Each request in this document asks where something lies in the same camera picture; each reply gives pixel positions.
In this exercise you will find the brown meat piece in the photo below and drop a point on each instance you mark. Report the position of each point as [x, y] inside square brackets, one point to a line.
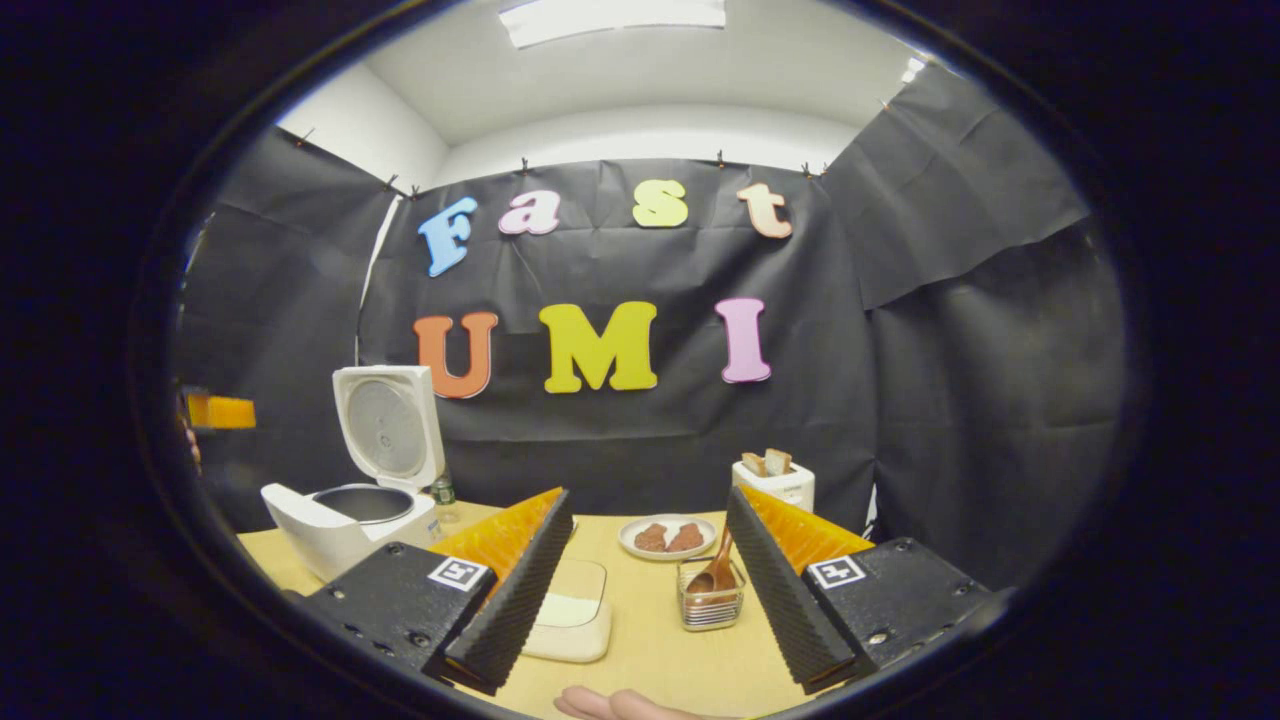
[686, 538]
[651, 538]

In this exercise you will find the white toaster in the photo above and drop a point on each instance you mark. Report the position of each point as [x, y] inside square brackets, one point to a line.
[790, 488]

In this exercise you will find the white round plate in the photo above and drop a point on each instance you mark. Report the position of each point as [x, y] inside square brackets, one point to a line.
[628, 545]

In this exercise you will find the white rice cooker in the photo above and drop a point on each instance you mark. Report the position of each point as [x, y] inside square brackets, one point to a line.
[310, 530]

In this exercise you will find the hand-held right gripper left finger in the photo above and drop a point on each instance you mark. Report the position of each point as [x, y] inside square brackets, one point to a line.
[520, 600]

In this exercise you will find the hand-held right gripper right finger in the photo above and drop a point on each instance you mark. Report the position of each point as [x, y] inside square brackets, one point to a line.
[790, 610]

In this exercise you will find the black backdrop cloth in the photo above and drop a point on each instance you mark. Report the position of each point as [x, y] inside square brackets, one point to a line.
[640, 430]

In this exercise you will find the toasted bread slice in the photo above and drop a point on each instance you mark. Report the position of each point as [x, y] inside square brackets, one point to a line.
[778, 461]
[754, 464]

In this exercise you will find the clear plastic water bottle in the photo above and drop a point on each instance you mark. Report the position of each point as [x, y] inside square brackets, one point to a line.
[444, 495]

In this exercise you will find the brown wooden spoon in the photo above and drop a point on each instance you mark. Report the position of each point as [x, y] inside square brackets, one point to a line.
[712, 578]

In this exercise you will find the long ceiling light panel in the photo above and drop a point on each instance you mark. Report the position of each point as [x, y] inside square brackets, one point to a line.
[610, 18]

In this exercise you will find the small ceiling light panel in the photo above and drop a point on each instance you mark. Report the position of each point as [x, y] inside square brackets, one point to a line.
[912, 70]

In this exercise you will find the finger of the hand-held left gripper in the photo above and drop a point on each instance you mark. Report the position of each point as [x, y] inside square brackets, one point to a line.
[220, 412]

